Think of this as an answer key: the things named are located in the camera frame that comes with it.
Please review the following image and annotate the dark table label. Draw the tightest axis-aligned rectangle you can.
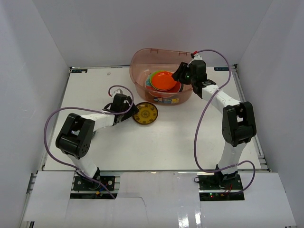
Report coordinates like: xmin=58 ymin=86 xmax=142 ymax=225
xmin=71 ymin=69 xmax=88 ymax=74
xmin=214 ymin=67 xmax=229 ymax=71

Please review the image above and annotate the lime green plate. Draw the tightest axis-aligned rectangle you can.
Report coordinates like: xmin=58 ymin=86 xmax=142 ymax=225
xmin=147 ymin=70 xmax=171 ymax=88

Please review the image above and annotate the right dark table label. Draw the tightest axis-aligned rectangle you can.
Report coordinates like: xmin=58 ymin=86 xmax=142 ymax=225
xmin=214 ymin=67 xmax=229 ymax=71

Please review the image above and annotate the teal and red floral plate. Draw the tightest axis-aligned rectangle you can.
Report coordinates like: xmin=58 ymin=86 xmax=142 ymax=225
xmin=146 ymin=83 xmax=184 ymax=93

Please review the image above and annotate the cream and black plate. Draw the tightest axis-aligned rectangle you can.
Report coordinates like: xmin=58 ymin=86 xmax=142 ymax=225
xmin=152 ymin=82 xmax=183 ymax=93

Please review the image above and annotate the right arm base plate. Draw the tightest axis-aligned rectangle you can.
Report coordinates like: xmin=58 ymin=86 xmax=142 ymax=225
xmin=193 ymin=174 xmax=245 ymax=202

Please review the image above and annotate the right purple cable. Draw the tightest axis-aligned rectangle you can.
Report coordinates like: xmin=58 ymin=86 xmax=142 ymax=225
xmin=193 ymin=49 xmax=256 ymax=193

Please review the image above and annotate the orange plate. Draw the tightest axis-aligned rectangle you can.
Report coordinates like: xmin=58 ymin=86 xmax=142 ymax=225
xmin=152 ymin=72 xmax=178 ymax=91

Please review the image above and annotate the translucent pink plastic bin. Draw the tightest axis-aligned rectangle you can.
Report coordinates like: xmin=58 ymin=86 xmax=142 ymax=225
xmin=130 ymin=48 xmax=192 ymax=105

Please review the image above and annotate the black and gold patterned plate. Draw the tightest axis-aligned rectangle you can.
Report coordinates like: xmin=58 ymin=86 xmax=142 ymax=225
xmin=133 ymin=102 xmax=159 ymax=125

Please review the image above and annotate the light blue plate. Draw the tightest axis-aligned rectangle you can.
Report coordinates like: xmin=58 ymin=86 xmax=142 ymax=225
xmin=145 ymin=77 xmax=153 ymax=89

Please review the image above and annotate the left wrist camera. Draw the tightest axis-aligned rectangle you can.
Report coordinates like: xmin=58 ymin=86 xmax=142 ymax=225
xmin=108 ymin=88 xmax=123 ymax=97

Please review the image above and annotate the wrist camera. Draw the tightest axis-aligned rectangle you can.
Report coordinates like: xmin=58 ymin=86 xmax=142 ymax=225
xmin=191 ymin=51 xmax=203 ymax=61
xmin=108 ymin=88 xmax=123 ymax=97

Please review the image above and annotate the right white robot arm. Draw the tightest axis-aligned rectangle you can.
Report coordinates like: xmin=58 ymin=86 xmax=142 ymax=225
xmin=172 ymin=59 xmax=257 ymax=190

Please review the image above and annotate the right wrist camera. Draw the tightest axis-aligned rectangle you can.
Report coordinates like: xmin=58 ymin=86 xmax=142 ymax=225
xmin=191 ymin=51 xmax=203 ymax=61

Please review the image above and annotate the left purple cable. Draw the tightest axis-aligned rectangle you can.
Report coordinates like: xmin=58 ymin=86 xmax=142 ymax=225
xmin=44 ymin=85 xmax=138 ymax=199

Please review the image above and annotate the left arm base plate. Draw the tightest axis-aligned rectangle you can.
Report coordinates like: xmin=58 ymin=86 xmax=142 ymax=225
xmin=70 ymin=175 xmax=120 ymax=200

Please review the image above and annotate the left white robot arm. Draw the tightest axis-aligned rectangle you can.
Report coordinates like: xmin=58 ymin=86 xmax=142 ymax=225
xmin=56 ymin=93 xmax=139 ymax=190

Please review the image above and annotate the purple cable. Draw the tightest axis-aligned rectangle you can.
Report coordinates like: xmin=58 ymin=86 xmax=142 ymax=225
xmin=44 ymin=85 xmax=138 ymax=199
xmin=193 ymin=49 xmax=256 ymax=193

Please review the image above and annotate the left dark table label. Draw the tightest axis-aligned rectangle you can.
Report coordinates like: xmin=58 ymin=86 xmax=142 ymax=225
xmin=71 ymin=69 xmax=88 ymax=74

